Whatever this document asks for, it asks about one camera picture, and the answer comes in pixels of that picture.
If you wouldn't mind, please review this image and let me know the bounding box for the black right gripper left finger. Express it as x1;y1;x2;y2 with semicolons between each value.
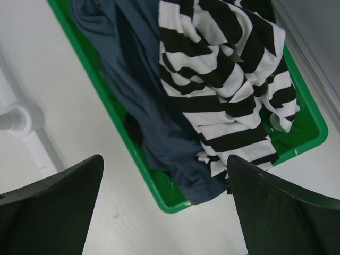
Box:
1;155;104;254

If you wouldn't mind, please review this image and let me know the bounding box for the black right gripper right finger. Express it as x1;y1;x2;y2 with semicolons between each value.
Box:
227;155;339;254

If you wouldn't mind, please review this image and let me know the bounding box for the black white striped tank top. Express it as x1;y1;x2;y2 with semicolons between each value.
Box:
158;1;300;179

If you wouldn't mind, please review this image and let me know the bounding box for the white clothes rack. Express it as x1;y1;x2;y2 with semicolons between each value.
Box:
1;54;65;177

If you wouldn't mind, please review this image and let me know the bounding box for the blue grey garment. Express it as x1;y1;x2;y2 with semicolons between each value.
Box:
69;1;230;205

